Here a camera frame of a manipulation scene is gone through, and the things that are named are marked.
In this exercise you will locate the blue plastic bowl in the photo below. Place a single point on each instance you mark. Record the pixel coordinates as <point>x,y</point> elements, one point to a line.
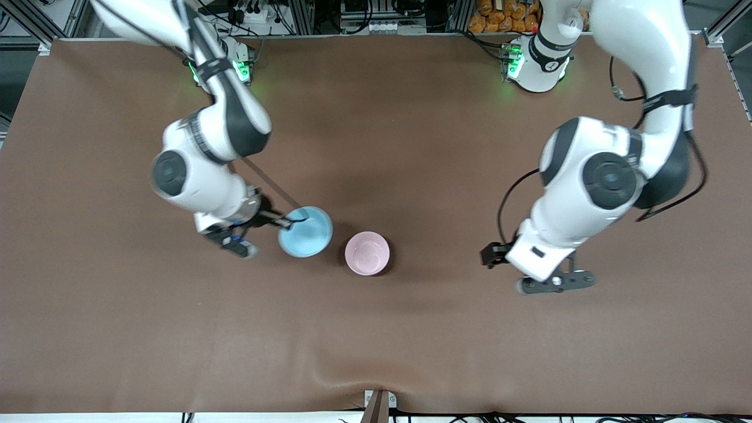
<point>308,235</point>

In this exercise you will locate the pink plastic bowl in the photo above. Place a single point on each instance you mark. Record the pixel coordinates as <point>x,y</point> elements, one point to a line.
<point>367,254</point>

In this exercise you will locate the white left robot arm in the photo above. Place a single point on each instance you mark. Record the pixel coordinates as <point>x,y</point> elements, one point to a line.
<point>611,182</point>

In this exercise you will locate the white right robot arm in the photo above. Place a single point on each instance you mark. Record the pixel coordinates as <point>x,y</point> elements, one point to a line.
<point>200,164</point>

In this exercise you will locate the brown table cloth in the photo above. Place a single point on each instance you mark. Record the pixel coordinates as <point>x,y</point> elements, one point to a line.
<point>376,341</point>

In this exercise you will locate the white power strip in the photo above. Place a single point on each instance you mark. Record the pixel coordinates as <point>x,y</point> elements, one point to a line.
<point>255,14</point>

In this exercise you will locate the white terminal strip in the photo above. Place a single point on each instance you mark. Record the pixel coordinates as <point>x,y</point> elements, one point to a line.
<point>393,28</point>

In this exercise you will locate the orange packet pile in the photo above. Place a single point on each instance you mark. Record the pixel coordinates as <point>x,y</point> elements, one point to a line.
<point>499,16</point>

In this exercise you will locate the brown upright post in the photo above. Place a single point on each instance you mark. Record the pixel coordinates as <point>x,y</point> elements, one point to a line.
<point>376,408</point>

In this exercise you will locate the aluminium frame profile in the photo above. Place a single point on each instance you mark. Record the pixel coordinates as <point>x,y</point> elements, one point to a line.
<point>459,15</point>
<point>301,16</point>

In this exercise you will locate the white corner bracket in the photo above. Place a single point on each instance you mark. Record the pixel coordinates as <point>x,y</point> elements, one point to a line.
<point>714,38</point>
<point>45,48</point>

